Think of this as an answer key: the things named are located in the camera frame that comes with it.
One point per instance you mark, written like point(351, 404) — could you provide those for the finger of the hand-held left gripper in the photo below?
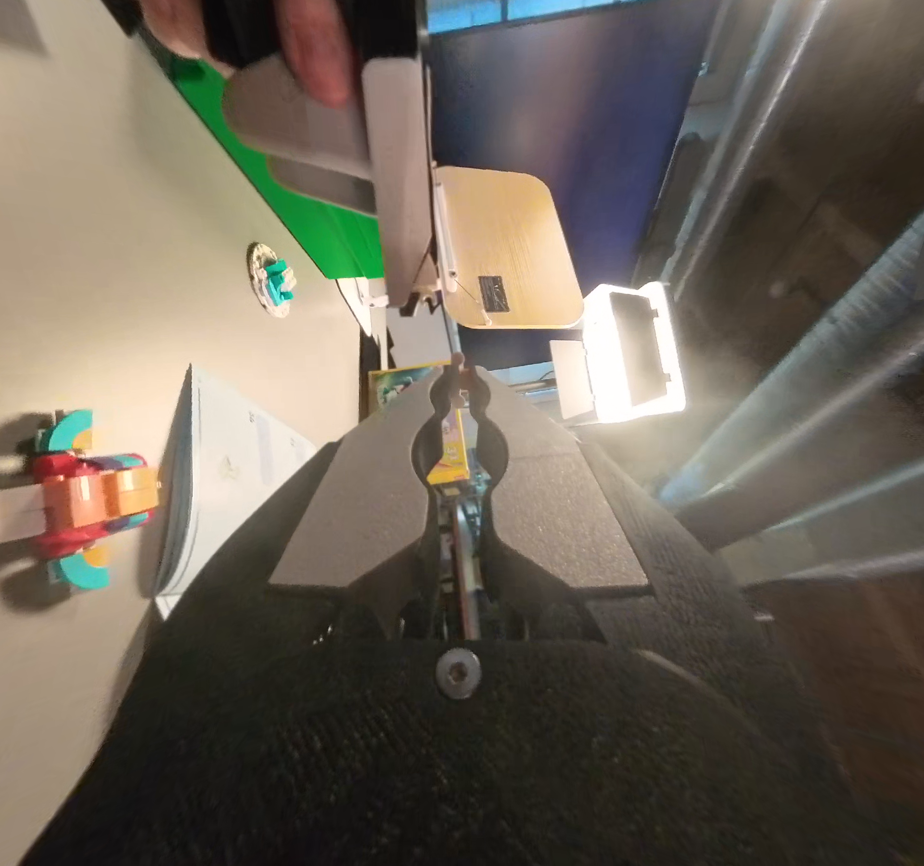
point(401, 173)

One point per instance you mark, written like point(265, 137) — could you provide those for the round white lego plate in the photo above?
point(274, 281)

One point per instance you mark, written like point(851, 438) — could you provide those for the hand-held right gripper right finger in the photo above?
point(563, 519)

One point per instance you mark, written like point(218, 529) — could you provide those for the wooden side table white frame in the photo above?
point(505, 245)

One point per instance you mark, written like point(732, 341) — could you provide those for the green plastic bin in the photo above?
point(339, 245)

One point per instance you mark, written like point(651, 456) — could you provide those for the dark blue partition panel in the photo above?
point(577, 101)

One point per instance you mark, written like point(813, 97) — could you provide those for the person's left hand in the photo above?
point(317, 43)

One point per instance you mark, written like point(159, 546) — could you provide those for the small tan lego piece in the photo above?
point(459, 362)

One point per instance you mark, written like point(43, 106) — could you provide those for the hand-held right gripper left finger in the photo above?
point(346, 519)

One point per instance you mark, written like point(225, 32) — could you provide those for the lego instruction booklet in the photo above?
point(231, 447)

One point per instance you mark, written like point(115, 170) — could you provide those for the colourful lego build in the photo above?
point(86, 498)

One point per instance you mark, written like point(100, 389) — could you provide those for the studio light panel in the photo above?
point(635, 353)

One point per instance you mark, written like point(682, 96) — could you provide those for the yellow green cardboard box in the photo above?
point(390, 393)

